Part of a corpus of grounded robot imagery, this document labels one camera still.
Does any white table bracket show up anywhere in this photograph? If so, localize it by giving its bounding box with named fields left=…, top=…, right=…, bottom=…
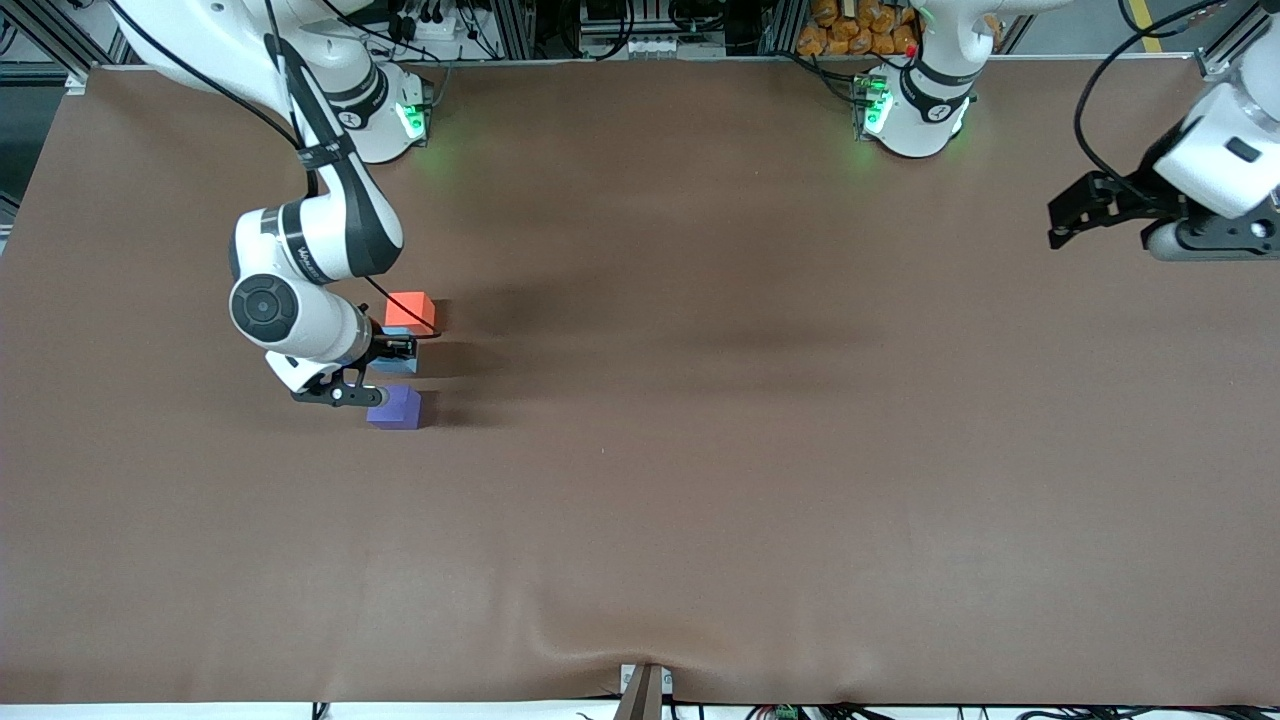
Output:
left=619, top=664, right=674, bottom=698

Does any aluminium frame profile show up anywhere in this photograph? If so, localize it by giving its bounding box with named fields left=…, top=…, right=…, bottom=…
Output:
left=492, top=0, right=538, bottom=61
left=760, top=0, right=803, bottom=57
left=0, top=0, right=126, bottom=93
left=1193, top=0, right=1280, bottom=83

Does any bag of orange items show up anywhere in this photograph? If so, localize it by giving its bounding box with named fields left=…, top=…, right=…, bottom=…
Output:
left=797, top=0, right=923, bottom=57

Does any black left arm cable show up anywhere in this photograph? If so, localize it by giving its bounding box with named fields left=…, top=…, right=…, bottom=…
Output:
left=1074, top=0, right=1280, bottom=203

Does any brown table cover sheet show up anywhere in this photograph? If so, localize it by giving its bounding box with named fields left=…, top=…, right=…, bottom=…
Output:
left=0, top=58, right=1280, bottom=706

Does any white terminal block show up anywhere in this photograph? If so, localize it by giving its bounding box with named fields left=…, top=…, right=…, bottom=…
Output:
left=628, top=35, right=727, bottom=60

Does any light blue foam block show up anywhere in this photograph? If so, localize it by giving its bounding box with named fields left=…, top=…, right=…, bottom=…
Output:
left=369, top=325, right=420, bottom=378

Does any orange foam block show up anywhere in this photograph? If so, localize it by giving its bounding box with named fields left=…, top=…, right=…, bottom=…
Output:
left=384, top=291, right=438, bottom=335

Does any purple foam block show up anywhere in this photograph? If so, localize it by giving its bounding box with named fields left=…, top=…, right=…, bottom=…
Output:
left=365, top=385, right=423, bottom=431

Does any white power strip with plugs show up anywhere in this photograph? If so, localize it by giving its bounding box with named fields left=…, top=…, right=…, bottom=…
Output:
left=383, top=0, right=463, bottom=42

